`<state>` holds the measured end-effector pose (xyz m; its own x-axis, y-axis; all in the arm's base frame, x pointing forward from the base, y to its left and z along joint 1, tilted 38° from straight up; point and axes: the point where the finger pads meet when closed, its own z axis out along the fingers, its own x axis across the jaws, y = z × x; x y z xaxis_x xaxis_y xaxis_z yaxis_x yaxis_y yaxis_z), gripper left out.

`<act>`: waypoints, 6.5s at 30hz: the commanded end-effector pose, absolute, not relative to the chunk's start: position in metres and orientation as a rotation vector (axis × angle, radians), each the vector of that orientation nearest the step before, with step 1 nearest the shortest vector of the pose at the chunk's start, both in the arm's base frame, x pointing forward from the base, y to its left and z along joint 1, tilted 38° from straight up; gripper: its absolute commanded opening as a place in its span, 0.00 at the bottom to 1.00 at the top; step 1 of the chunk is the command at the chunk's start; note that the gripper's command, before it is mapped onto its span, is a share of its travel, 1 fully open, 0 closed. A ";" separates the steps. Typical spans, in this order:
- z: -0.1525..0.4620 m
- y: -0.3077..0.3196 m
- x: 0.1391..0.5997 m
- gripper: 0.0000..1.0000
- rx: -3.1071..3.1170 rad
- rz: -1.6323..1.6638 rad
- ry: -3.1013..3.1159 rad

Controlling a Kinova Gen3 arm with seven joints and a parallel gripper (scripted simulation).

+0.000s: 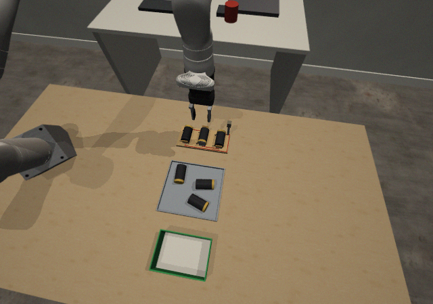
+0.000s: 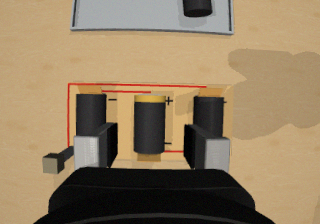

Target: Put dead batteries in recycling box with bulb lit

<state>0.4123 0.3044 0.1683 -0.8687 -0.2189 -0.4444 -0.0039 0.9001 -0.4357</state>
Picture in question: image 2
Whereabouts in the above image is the light grey shallow tray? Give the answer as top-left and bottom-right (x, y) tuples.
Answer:
(70, 0), (234, 36)

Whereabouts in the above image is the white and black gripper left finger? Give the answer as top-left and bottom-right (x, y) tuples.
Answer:
(73, 122), (118, 171)

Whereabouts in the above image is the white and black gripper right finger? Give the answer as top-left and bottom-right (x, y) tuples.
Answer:
(183, 124), (231, 174)

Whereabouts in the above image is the black cylinder with yellow top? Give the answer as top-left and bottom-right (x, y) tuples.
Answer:
(134, 95), (166, 154)
(182, 0), (213, 18)
(193, 96), (224, 137)
(76, 94), (107, 135)

